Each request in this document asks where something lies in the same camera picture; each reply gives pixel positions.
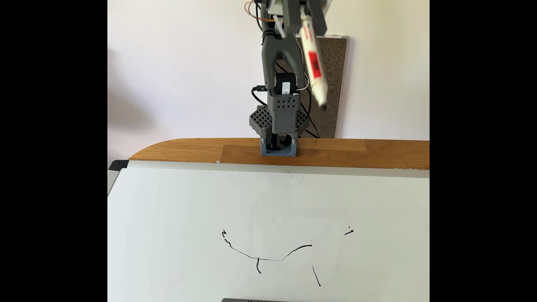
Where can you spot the blue-grey table clamp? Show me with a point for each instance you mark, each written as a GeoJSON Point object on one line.
{"type": "Point", "coordinates": [289, 152]}

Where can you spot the brown corrugated cardboard panel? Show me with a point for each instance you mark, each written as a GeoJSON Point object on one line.
{"type": "Point", "coordinates": [333, 84]}

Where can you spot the white whiteboard marker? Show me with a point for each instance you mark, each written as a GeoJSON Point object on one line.
{"type": "Point", "coordinates": [314, 67]}

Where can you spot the dark grey marker holder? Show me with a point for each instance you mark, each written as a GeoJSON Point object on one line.
{"type": "Point", "coordinates": [251, 300]}

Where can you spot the whiteboard with grey frame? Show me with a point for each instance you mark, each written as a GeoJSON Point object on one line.
{"type": "Point", "coordinates": [168, 201]}

